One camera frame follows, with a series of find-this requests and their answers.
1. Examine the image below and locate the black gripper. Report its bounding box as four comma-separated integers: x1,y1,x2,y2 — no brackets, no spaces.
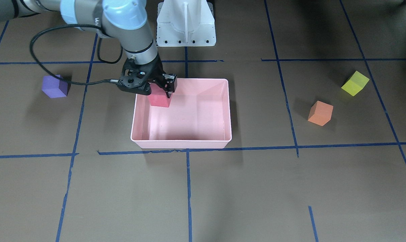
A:
146,60,177,98

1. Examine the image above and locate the red foam block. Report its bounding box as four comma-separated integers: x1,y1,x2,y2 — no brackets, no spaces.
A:
147,84,173,108

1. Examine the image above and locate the purple foam block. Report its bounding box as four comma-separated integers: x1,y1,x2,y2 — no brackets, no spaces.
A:
41,75,69,98

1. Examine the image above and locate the orange foam block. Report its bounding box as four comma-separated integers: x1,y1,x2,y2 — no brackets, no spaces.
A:
307,101,334,126

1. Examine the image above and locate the yellow foam block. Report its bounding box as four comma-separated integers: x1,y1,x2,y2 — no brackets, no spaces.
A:
341,71,370,96

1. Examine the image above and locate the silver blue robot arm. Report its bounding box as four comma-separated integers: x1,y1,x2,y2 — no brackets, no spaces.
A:
0,0,177,98

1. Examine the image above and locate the pink plastic bin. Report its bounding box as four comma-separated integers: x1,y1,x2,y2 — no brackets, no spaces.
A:
131,78,232,149

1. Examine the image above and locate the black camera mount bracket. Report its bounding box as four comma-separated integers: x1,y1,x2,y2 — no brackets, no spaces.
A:
116,58,152,95

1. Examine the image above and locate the white camera mast pillar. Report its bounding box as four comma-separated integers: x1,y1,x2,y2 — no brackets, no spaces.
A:
156,0,217,47

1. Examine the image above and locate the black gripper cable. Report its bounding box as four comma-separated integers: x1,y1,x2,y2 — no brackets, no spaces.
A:
30,24,123,86

